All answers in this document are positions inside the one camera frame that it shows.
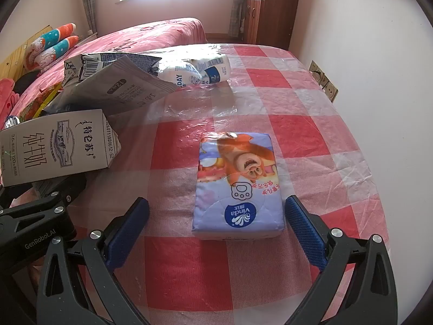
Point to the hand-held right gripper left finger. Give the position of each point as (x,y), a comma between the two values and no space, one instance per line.
(130,232)

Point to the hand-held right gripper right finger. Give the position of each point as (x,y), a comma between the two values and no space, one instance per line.
(304,232)

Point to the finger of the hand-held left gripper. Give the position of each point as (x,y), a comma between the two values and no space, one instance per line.
(57,201)

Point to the white milk carton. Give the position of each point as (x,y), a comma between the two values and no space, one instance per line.
(50,145)

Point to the purple bear print tissue pack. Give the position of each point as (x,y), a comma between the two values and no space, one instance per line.
(236,182)

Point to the white blue drink pouch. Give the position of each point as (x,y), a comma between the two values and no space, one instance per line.
(179,74)
(216,67)

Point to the silver foil wrapper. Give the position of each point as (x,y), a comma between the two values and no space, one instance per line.
(13,122)

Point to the red yellow snack wrapper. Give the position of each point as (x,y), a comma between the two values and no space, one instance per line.
(37,106)

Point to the red checked plastic tablecloth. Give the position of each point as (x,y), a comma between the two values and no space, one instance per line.
(291,135)

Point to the pink cloth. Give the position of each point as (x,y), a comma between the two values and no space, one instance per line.
(6,98)

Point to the black cloth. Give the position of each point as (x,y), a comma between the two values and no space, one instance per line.
(25,83)

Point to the grey flattened paper packet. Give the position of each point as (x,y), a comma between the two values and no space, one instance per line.
(111,88)

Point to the flattened barcode carton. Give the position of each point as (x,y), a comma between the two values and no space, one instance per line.
(88,66)

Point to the orange teal cartoon pillow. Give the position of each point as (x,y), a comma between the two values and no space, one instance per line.
(54,34)
(54,52)

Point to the yellow wooden headboard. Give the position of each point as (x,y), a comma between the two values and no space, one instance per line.
(17,57)

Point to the bed with pink bedspread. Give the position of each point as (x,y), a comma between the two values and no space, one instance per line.
(135,40)

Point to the grey curtain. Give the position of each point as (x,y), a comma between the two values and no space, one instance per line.
(88,3)

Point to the brown wooden cabinet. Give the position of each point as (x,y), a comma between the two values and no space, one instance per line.
(274,10)

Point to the patterned curtain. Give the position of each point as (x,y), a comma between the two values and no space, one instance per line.
(236,13)

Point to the beige wall socket row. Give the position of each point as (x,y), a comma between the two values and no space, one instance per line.
(323,79)

